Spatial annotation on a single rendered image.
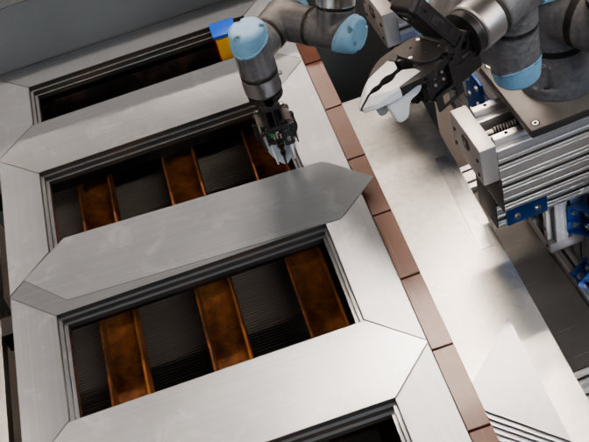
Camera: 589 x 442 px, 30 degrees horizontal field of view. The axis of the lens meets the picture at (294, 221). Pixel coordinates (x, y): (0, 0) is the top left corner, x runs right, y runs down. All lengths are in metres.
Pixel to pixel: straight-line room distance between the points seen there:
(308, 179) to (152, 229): 0.34
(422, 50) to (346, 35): 0.56
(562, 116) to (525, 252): 0.93
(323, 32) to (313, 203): 0.36
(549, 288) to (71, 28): 1.37
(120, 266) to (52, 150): 0.45
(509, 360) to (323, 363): 0.35
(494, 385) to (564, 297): 0.81
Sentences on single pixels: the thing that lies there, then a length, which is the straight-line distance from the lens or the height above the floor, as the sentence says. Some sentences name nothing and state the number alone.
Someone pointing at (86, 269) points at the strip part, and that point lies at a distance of 2.27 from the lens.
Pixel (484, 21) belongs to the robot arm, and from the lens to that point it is 1.56.
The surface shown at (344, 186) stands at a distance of 2.24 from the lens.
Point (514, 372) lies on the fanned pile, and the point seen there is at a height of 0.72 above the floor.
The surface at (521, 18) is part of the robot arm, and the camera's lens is 1.63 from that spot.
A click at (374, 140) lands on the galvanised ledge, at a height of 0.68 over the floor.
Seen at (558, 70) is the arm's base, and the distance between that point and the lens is 2.03.
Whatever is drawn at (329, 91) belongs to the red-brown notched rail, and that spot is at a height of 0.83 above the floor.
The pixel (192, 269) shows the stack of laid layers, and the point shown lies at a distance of 2.18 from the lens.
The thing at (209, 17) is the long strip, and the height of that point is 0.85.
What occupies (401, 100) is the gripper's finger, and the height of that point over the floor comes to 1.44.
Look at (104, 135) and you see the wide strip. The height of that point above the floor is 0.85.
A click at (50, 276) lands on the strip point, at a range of 2.30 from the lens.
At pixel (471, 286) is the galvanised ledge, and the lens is 2.24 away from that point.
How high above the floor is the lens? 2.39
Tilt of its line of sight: 45 degrees down
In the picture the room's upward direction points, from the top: 17 degrees counter-clockwise
